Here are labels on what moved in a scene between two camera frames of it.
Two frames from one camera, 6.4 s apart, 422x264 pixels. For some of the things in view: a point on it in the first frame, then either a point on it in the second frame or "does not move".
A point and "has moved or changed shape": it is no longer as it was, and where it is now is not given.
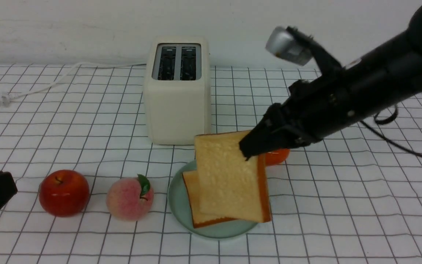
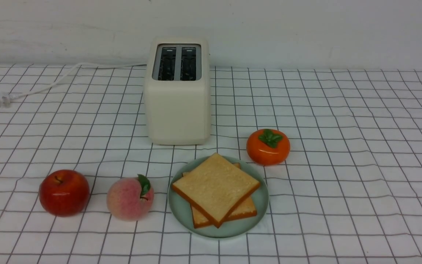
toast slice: x=229 y=185 has moved or changed shape
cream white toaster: x=178 y=89 does not move
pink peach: x=130 y=198 does not move
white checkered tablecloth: x=373 y=192 does not move
